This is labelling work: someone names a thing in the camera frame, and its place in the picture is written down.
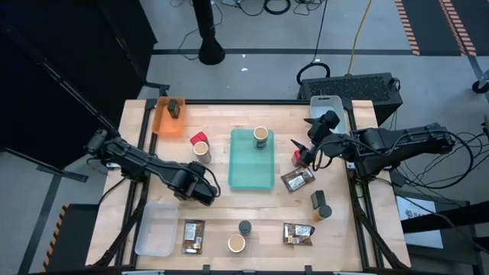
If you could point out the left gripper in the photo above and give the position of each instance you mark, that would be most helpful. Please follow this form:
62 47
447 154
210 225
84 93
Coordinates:
200 187

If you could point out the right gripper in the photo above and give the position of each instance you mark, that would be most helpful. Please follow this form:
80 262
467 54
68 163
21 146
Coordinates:
319 133

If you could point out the red lid spice tin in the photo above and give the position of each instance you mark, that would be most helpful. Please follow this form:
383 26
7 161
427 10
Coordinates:
198 138
297 157

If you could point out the tan lid glass spice jar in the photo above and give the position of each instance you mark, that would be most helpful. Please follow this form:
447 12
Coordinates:
261 133
201 148

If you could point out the brown spice packet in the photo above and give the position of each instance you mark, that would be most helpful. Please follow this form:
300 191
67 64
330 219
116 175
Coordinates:
193 237
298 233
298 179

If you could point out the teal plastic bin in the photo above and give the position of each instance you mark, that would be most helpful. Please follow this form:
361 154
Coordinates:
250 168

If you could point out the garlic powder bottle black cap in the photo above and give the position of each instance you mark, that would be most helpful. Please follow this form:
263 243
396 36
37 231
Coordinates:
245 226

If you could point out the black pepper tin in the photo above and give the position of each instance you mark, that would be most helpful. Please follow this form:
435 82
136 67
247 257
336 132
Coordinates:
318 198
173 109

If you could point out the paper cup front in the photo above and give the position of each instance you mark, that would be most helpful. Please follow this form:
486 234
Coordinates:
236 243

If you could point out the orange spice bottle black cap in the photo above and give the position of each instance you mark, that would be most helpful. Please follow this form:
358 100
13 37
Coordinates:
324 211

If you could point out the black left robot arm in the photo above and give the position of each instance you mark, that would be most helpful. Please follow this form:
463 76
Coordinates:
130 160

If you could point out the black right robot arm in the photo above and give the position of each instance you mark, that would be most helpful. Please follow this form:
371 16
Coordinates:
382 141

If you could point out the grey plastic bin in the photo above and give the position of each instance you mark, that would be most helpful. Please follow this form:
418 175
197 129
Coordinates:
324 103

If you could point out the clear plastic bin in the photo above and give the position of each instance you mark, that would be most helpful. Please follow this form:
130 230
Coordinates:
156 229

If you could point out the black computer case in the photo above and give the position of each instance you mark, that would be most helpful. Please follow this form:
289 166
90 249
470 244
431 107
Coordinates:
349 88

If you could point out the orange plastic bin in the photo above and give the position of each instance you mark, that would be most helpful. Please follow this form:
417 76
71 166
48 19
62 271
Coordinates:
168 126

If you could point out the black power adapter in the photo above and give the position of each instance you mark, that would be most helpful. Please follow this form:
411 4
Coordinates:
399 177

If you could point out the white printed sign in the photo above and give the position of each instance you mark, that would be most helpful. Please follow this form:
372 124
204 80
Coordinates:
414 214

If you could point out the black platform hazard stripes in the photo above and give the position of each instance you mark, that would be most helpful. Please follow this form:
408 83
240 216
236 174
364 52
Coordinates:
74 237

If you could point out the black floor stand pole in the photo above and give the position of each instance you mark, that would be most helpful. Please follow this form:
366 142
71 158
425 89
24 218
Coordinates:
208 38

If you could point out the black partition foot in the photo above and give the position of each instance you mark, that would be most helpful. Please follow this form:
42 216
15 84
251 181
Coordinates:
57 171

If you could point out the black mat orange stripes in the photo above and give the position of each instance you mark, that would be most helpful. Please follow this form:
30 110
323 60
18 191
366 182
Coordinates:
431 26

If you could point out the black metal beam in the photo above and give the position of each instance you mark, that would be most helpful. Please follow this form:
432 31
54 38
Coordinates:
451 217

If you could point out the black caster wheel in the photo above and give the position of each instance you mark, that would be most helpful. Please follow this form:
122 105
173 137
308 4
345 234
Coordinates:
479 87

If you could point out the black partition curtain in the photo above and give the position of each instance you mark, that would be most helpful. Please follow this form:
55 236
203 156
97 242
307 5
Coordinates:
57 57

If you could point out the black table frame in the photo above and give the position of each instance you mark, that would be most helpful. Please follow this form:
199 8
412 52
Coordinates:
248 102

